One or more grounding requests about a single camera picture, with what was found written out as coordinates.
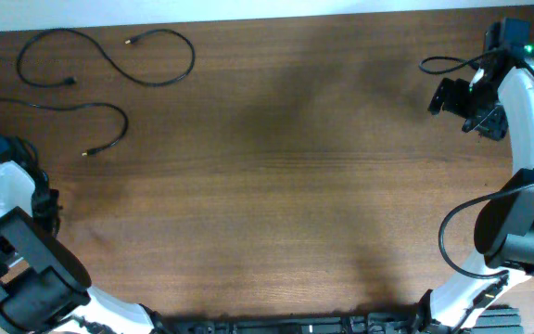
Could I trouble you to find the black USB cable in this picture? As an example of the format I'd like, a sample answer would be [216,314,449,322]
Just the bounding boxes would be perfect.
[0,96,130,158]
[15,27,197,89]

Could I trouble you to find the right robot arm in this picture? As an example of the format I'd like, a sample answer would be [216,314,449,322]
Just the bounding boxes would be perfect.
[366,19,534,333]

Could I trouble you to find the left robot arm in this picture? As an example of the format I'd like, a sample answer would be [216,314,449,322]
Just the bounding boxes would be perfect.
[0,136,167,334]

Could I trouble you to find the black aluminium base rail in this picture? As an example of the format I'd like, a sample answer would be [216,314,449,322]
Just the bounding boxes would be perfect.
[159,307,525,334]

